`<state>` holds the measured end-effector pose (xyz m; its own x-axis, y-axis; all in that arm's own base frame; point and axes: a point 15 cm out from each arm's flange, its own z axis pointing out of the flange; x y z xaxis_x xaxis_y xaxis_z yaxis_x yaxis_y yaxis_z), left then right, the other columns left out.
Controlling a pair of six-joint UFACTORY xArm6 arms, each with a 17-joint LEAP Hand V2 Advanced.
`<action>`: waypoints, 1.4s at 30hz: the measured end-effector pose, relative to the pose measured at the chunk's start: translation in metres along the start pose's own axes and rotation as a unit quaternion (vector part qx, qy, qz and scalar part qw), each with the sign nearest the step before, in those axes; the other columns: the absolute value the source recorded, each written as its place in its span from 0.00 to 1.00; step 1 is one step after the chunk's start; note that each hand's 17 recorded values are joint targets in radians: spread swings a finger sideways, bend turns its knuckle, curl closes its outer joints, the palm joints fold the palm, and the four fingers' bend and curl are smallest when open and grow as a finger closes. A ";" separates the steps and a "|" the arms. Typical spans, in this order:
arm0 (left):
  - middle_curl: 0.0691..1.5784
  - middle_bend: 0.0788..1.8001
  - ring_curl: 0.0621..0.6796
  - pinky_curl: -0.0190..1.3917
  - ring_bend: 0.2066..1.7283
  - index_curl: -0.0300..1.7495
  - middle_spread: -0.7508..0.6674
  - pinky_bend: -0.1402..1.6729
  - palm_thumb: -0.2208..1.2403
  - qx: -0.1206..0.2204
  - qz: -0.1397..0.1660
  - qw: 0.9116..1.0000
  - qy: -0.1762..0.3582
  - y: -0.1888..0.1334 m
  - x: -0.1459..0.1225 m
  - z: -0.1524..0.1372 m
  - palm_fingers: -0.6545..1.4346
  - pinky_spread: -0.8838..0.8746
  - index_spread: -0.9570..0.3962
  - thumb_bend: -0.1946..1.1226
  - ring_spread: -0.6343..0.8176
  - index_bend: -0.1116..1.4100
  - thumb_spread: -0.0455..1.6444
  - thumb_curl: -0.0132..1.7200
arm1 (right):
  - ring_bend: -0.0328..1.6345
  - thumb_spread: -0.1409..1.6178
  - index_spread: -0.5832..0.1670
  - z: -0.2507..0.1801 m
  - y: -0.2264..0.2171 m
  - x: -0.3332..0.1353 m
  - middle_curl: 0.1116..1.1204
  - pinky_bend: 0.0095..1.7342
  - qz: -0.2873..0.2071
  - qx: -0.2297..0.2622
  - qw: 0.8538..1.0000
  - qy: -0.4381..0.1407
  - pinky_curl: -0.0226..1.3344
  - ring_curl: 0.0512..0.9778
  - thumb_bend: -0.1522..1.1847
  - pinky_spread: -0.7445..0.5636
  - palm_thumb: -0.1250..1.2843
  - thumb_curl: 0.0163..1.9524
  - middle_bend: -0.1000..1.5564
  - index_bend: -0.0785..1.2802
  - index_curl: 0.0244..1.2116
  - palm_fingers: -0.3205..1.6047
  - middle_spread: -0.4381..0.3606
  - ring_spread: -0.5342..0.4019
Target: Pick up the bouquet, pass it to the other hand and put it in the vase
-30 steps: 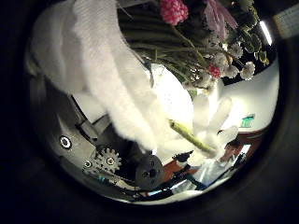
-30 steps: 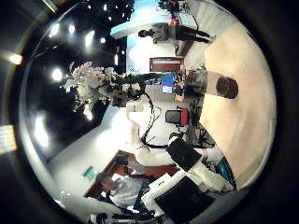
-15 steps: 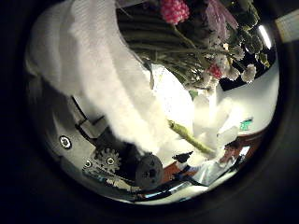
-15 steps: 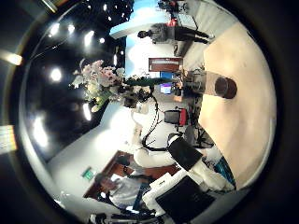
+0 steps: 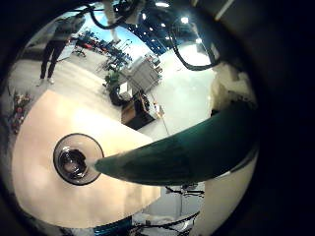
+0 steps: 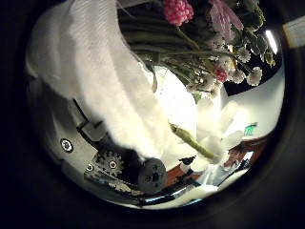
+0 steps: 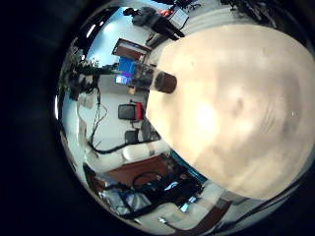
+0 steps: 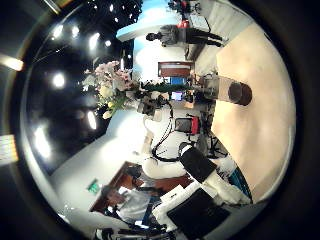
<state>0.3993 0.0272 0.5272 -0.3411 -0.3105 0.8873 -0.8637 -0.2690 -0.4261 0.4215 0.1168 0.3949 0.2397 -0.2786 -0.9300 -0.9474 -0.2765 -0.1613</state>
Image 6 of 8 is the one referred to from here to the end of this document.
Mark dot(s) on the green exit sign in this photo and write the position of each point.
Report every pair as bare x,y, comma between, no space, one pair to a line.
251,129

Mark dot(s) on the pink and white flower bouquet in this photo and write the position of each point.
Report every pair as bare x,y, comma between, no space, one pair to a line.
178,11

